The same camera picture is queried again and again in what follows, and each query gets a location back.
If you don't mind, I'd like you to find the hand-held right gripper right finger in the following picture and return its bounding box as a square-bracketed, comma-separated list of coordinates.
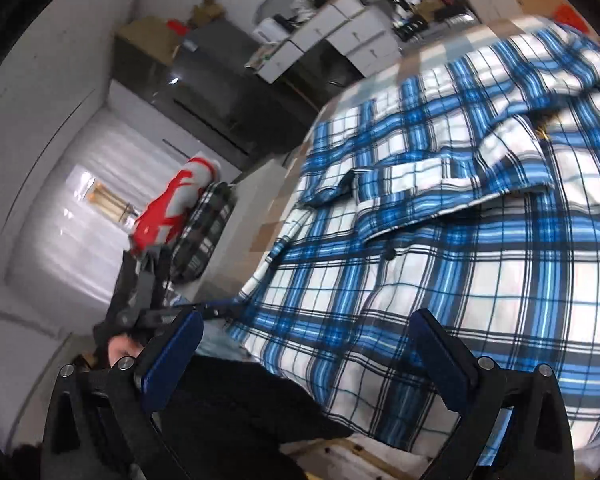
[409, 308, 576, 480]

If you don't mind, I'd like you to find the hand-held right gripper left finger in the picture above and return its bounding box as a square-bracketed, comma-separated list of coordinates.
[42, 309, 206, 480]

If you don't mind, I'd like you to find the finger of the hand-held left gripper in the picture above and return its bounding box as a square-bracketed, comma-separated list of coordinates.
[142, 299, 242, 328]

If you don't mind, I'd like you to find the blue white plaid shirt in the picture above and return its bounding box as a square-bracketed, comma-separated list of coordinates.
[227, 25, 600, 467]

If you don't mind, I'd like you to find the person's left hand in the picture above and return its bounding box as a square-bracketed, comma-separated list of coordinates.
[107, 334, 149, 367]

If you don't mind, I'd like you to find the red white garment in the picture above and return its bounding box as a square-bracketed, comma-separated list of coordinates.
[129, 156, 221, 256]

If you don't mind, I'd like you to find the black white plaid cloth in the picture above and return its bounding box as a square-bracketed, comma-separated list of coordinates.
[172, 182, 239, 281]

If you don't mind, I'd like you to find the person's black clothing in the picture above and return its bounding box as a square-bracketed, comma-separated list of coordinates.
[150, 355, 357, 480]

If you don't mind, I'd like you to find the grey refrigerator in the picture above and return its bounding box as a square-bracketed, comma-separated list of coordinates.
[167, 22, 301, 154]

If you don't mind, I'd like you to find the flat cardboard sheet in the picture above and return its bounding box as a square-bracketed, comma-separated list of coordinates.
[117, 15, 182, 64]

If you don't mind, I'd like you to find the open cardboard box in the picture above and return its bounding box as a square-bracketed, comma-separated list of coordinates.
[187, 0, 221, 29]

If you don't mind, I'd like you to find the white electric kettle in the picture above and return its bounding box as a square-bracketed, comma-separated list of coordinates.
[254, 17, 286, 44]

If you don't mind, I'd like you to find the checkered bed blanket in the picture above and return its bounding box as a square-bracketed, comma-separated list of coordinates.
[247, 10, 588, 261]

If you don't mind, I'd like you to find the white desk with drawers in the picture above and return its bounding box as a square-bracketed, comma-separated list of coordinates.
[252, 0, 404, 86]

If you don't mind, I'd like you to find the wooden bed frame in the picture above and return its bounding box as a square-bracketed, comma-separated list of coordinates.
[284, 434, 462, 480]

